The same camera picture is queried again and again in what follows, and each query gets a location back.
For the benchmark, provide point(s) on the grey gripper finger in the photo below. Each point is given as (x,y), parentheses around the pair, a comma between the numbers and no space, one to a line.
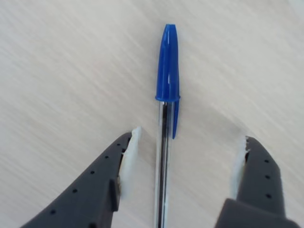
(90,190)
(261,185)

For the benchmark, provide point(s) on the blue ballpoint pen with cap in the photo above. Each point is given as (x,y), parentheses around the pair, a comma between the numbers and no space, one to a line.
(168,71)

